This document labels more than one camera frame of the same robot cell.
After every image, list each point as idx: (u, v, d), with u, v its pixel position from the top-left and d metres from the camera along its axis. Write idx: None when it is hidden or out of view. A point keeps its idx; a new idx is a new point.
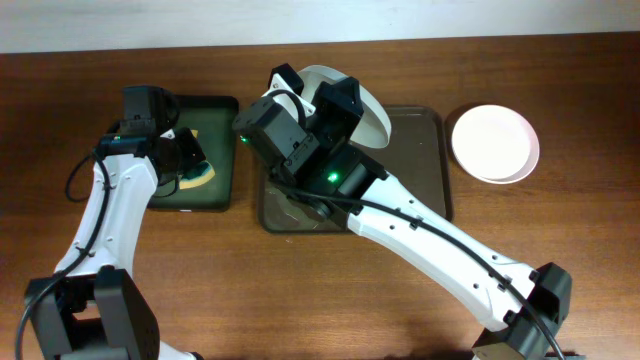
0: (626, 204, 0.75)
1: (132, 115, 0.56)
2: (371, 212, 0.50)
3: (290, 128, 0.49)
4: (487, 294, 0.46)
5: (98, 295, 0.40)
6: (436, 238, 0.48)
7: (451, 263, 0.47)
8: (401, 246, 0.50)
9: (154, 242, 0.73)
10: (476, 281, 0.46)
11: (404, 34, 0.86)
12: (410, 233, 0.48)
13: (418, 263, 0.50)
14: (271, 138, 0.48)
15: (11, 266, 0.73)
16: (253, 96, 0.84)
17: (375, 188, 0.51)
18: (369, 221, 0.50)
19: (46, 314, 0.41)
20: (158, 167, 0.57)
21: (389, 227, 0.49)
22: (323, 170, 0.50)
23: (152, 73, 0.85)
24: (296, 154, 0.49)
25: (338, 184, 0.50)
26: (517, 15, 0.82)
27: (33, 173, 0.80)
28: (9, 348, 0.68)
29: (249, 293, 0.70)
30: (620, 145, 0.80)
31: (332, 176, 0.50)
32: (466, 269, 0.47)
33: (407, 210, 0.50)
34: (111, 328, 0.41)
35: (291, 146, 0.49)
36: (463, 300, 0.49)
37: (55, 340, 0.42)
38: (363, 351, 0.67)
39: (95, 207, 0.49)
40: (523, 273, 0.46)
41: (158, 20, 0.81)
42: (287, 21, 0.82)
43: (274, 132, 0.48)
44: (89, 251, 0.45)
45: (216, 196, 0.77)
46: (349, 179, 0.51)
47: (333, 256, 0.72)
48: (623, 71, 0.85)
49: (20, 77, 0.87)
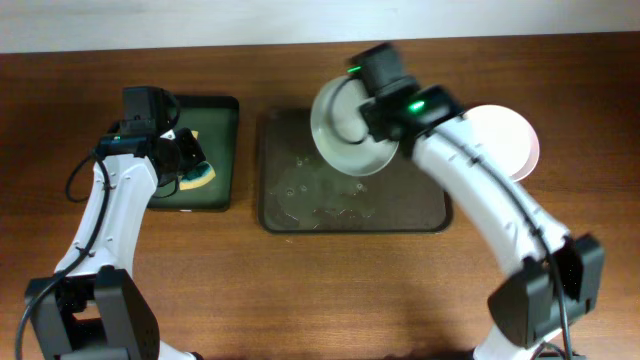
0: (626, 204, 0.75)
1: (132, 116, 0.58)
2: (436, 142, 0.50)
3: (392, 65, 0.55)
4: (516, 235, 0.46)
5: (98, 295, 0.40)
6: (490, 176, 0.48)
7: (494, 200, 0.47)
8: (453, 178, 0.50)
9: (154, 242, 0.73)
10: (510, 222, 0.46)
11: (404, 34, 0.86)
12: (466, 168, 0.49)
13: (463, 197, 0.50)
14: (373, 68, 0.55)
15: (12, 266, 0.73)
16: (254, 96, 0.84)
17: (451, 126, 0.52)
18: (430, 150, 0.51)
19: (46, 313, 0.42)
20: (158, 166, 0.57)
21: (447, 158, 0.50)
22: (409, 100, 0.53)
23: (153, 73, 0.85)
24: (389, 87, 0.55)
25: (419, 112, 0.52)
26: (517, 14, 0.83)
27: (33, 173, 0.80)
28: (8, 348, 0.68)
29: (249, 293, 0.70)
30: (620, 145, 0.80)
31: (415, 104, 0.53)
32: (506, 209, 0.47)
33: (472, 149, 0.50)
34: (111, 327, 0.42)
35: (390, 80, 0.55)
36: (491, 240, 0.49)
37: (54, 338, 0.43)
38: (363, 350, 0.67)
39: (95, 206, 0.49)
40: (557, 231, 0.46)
41: (159, 20, 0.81)
42: (287, 20, 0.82)
43: (380, 64, 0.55)
44: (89, 251, 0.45)
45: (216, 196, 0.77)
46: (433, 110, 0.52)
47: (332, 255, 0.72)
48: (624, 71, 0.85)
49: (21, 77, 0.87)
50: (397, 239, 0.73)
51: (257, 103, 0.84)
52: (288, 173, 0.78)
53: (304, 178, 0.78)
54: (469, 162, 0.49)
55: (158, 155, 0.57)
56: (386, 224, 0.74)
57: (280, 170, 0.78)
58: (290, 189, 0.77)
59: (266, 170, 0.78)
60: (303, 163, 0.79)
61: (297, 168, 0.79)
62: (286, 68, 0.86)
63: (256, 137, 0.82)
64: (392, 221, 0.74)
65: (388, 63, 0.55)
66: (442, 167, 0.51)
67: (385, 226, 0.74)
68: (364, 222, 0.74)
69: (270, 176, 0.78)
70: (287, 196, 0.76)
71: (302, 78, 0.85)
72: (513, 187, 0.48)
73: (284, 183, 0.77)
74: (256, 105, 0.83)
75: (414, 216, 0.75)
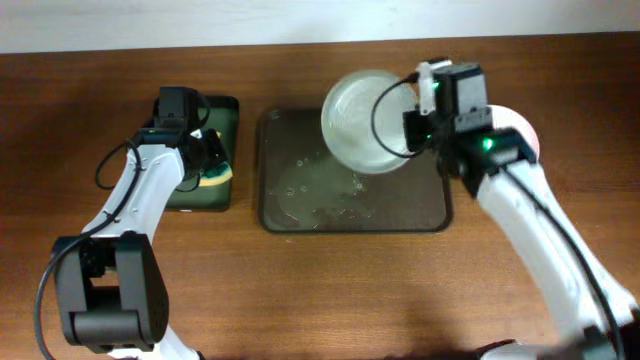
0: (625, 204, 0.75)
1: (166, 114, 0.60)
2: (504, 182, 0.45)
3: (476, 92, 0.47)
4: (578, 290, 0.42)
5: (119, 257, 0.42)
6: (555, 226, 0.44)
7: (554, 247, 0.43)
8: (515, 223, 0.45)
9: (154, 242, 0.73)
10: (572, 278, 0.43)
11: (404, 35, 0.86)
12: (532, 215, 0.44)
13: (521, 242, 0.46)
14: (457, 89, 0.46)
15: (13, 266, 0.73)
16: (254, 96, 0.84)
17: (516, 168, 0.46)
18: (498, 189, 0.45)
19: (68, 273, 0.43)
20: (186, 162, 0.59)
21: (514, 202, 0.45)
22: (483, 136, 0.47)
23: (153, 73, 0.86)
24: (468, 116, 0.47)
25: (490, 151, 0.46)
26: (517, 15, 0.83)
27: (33, 173, 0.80)
28: (9, 349, 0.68)
29: (250, 293, 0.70)
30: (620, 145, 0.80)
31: (488, 143, 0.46)
32: (566, 259, 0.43)
33: (538, 195, 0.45)
34: (124, 292, 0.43)
35: (469, 108, 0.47)
36: (546, 297, 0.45)
37: (72, 302, 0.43)
38: (363, 350, 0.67)
39: (126, 181, 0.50)
40: (621, 300, 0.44)
41: (160, 20, 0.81)
42: (287, 21, 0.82)
43: (465, 86, 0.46)
44: (116, 217, 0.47)
45: (216, 196, 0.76)
46: (504, 149, 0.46)
47: (332, 255, 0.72)
48: (624, 71, 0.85)
49: (21, 76, 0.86)
50: (398, 239, 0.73)
51: (258, 103, 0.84)
52: (288, 174, 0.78)
53: (304, 178, 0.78)
54: (536, 209, 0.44)
55: (188, 151, 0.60)
56: (385, 224, 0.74)
57: (280, 170, 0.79)
58: (290, 189, 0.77)
59: (266, 170, 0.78)
60: (303, 163, 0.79)
61: (297, 168, 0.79)
62: (286, 69, 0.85)
63: (256, 137, 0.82)
64: (392, 221, 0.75)
65: (473, 90, 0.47)
66: (505, 209, 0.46)
67: (384, 226, 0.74)
68: (364, 223, 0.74)
69: (270, 177, 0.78)
70: (287, 196, 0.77)
71: (301, 78, 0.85)
72: (572, 238, 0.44)
73: (283, 183, 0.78)
74: (256, 105, 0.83)
75: (414, 216, 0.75)
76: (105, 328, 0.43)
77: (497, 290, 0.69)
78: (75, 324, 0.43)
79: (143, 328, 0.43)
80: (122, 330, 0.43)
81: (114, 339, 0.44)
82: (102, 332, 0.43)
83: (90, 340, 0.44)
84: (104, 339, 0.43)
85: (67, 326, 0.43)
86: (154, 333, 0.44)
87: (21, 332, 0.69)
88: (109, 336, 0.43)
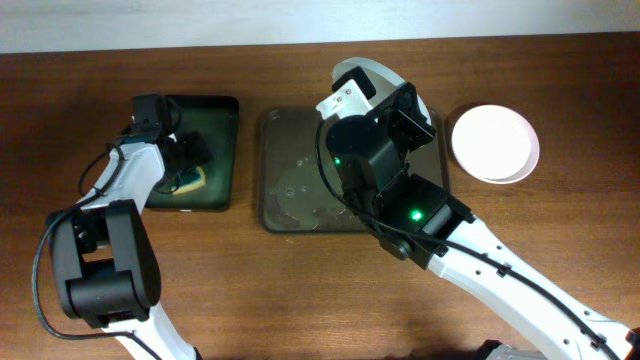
0: (625, 204, 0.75)
1: (141, 120, 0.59)
2: (455, 254, 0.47)
3: (391, 164, 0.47)
4: (579, 350, 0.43)
5: (109, 220, 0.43)
6: (524, 286, 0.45)
7: (535, 310, 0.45)
8: (487, 293, 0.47)
9: (155, 242, 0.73)
10: (566, 336, 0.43)
11: (404, 35, 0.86)
12: (498, 281, 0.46)
13: (503, 311, 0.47)
14: (374, 168, 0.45)
15: (13, 266, 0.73)
16: (253, 96, 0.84)
17: (453, 231, 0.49)
18: (453, 264, 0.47)
19: (62, 244, 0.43)
20: (165, 161, 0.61)
21: (474, 273, 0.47)
22: (408, 207, 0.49)
23: (154, 72, 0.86)
24: (387, 187, 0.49)
25: (422, 223, 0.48)
26: (516, 15, 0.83)
27: (32, 173, 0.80)
28: (9, 350, 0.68)
29: (250, 293, 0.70)
30: (619, 145, 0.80)
31: (414, 215, 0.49)
32: (552, 319, 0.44)
33: (493, 257, 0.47)
34: (118, 257, 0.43)
35: (388, 179, 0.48)
36: (546, 354, 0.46)
37: (68, 274, 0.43)
38: (363, 350, 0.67)
39: (111, 168, 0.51)
40: (618, 332, 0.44)
41: (160, 20, 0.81)
42: (287, 20, 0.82)
43: (379, 164, 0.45)
44: (104, 192, 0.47)
45: (216, 196, 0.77)
46: (434, 219, 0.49)
47: (332, 255, 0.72)
48: (622, 71, 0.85)
49: (21, 76, 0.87)
50: None
51: (257, 103, 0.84)
52: (289, 174, 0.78)
53: (304, 178, 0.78)
54: (501, 278, 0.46)
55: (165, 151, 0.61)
56: None
57: (280, 170, 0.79)
58: (290, 189, 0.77)
59: (266, 171, 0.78)
60: (303, 163, 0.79)
61: (297, 168, 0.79)
62: (286, 69, 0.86)
63: (256, 136, 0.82)
64: None
65: (384, 162, 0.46)
66: (470, 283, 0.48)
67: None
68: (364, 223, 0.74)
69: (270, 177, 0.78)
70: (287, 196, 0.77)
71: (301, 78, 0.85)
72: (545, 288, 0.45)
73: (283, 183, 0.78)
74: (256, 105, 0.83)
75: None
76: (100, 297, 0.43)
77: None
78: (72, 297, 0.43)
79: (138, 291, 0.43)
80: (117, 297, 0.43)
81: (110, 307, 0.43)
82: (100, 302, 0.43)
83: (87, 313, 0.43)
84: (101, 308, 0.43)
85: (64, 300, 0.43)
86: (149, 296, 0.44)
87: (21, 331, 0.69)
88: (106, 305, 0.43)
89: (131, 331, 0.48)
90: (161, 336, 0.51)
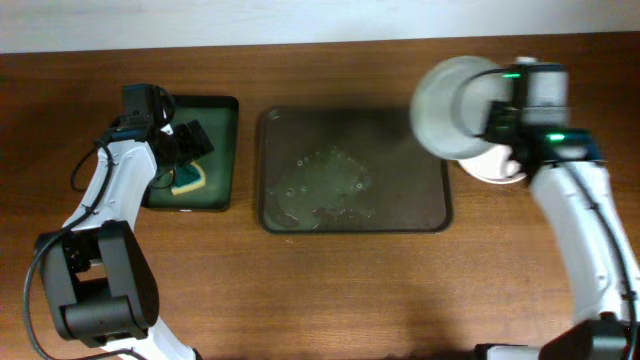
0: (625, 205, 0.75)
1: (131, 112, 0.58)
2: (562, 175, 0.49)
3: (553, 87, 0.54)
4: (608, 287, 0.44)
5: (101, 243, 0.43)
6: (598, 225, 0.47)
7: (594, 241, 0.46)
8: (563, 214, 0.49)
9: (155, 242, 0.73)
10: (603, 273, 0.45)
11: (405, 35, 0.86)
12: (584, 211, 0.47)
13: (564, 232, 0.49)
14: (532, 84, 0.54)
15: (13, 266, 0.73)
16: (254, 96, 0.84)
17: (579, 161, 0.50)
18: (557, 183, 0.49)
19: (54, 268, 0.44)
20: (157, 157, 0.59)
21: (567, 196, 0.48)
22: (548, 130, 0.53)
23: (154, 72, 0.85)
24: (536, 110, 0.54)
25: (556, 143, 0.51)
26: (517, 15, 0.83)
27: (32, 173, 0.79)
28: (7, 350, 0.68)
29: (250, 293, 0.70)
30: (620, 145, 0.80)
31: (556, 136, 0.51)
32: (603, 255, 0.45)
33: (594, 193, 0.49)
34: (113, 278, 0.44)
35: (543, 103, 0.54)
36: (574, 280, 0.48)
37: (62, 296, 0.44)
38: (363, 350, 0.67)
39: (99, 177, 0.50)
40: None
41: (161, 20, 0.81)
42: (288, 20, 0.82)
43: (541, 82, 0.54)
44: (95, 209, 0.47)
45: (216, 196, 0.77)
46: (566, 147, 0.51)
47: (333, 256, 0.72)
48: (623, 71, 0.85)
49: (22, 76, 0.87)
50: (398, 239, 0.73)
51: (257, 103, 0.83)
52: (289, 174, 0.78)
53: (304, 178, 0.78)
54: (588, 206, 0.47)
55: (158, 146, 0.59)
56: (387, 224, 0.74)
57: (280, 170, 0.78)
58: (290, 189, 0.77)
59: (266, 170, 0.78)
60: (303, 163, 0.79)
61: (297, 168, 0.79)
62: (287, 69, 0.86)
63: (256, 136, 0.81)
64: (391, 221, 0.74)
65: (548, 85, 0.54)
66: (556, 200, 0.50)
67: (386, 226, 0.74)
68: (364, 222, 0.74)
69: (270, 177, 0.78)
70: (287, 196, 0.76)
71: (302, 79, 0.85)
72: (617, 236, 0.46)
73: (283, 183, 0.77)
74: (256, 105, 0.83)
75: (414, 216, 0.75)
76: (95, 319, 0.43)
77: (497, 290, 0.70)
78: (67, 319, 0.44)
79: (134, 312, 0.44)
80: (113, 318, 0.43)
81: (106, 329, 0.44)
82: (94, 323, 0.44)
83: (83, 334, 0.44)
84: (95, 329, 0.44)
85: (59, 322, 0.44)
86: (146, 317, 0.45)
87: (20, 331, 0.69)
88: (101, 326, 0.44)
89: (130, 348, 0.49)
90: (161, 350, 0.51)
